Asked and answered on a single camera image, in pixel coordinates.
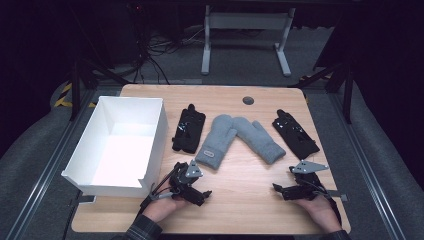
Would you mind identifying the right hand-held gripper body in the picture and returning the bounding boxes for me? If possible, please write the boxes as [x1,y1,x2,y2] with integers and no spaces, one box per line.
[288,159,330,202]

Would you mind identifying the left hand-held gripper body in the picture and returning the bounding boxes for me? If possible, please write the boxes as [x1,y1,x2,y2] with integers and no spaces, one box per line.
[168,159,205,203]

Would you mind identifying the plain grey mitten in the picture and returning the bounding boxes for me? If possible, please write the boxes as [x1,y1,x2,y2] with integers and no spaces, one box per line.
[232,116,287,165]

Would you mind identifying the grey mitten with label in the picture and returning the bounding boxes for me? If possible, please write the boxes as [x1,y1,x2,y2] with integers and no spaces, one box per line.
[195,114,238,170]

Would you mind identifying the white box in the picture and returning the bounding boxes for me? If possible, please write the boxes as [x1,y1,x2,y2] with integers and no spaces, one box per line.
[61,95,169,199]

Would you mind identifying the person's right hand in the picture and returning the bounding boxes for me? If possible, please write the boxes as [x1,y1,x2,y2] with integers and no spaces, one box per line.
[295,195,343,235]

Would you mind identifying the person's left hand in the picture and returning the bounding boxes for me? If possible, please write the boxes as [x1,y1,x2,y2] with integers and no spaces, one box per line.
[143,195,188,223]

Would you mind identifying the black glove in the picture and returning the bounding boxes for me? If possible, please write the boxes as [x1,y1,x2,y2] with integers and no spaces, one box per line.
[171,103,207,155]
[271,108,321,161]

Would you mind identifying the black metal stand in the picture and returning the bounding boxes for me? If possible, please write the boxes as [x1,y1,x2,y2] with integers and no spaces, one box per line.
[67,57,130,122]
[287,59,355,125]

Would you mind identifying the yellow and black floor tape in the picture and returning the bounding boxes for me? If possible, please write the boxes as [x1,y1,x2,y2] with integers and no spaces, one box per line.
[53,82,98,109]

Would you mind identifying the dark box with red light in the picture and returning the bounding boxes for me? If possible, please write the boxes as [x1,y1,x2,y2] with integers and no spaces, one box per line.
[99,2,143,68]

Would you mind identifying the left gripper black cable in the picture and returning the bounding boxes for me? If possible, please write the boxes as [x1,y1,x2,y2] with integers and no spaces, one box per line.
[139,165,179,215]

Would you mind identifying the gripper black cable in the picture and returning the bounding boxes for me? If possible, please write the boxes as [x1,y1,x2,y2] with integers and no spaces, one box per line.
[139,165,179,215]
[313,181,343,225]

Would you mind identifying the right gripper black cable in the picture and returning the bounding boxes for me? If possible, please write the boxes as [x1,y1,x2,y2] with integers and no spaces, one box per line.
[313,181,343,225]

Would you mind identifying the aluminium floor rail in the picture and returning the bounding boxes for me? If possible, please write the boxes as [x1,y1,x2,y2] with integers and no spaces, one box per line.
[5,89,98,240]
[327,92,407,240]

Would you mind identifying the tangle of black floor cables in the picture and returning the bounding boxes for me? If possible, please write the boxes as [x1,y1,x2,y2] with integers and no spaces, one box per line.
[132,24,205,85]

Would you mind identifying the white metal desk frame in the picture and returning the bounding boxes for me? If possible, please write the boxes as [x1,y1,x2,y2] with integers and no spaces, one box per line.
[200,4,297,77]

